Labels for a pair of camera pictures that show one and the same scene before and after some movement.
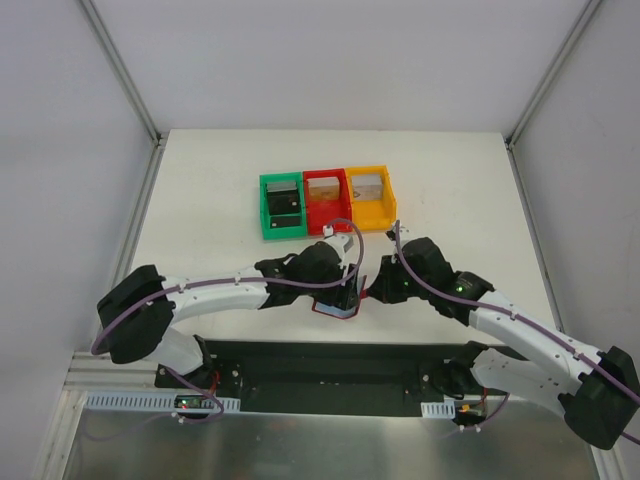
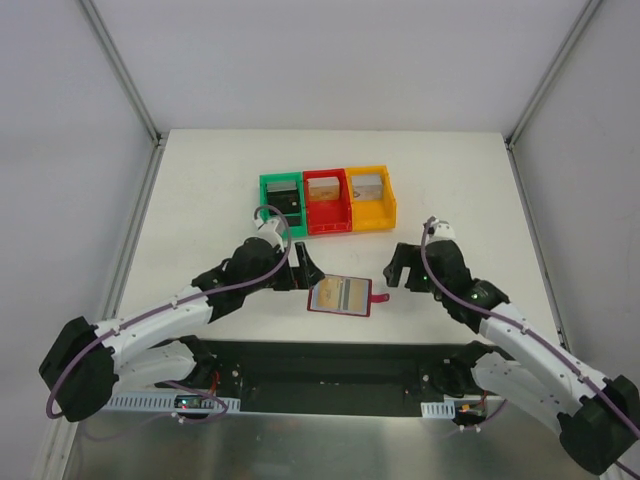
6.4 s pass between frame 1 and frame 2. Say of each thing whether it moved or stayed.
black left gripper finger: moved
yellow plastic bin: stayed
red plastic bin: stayed
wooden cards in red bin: stayed
